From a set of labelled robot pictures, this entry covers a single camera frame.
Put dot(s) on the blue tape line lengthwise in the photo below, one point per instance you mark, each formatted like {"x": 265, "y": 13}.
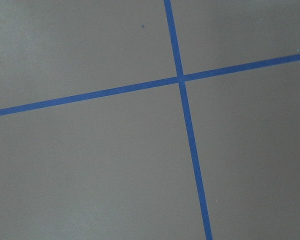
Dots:
{"x": 188, "y": 119}

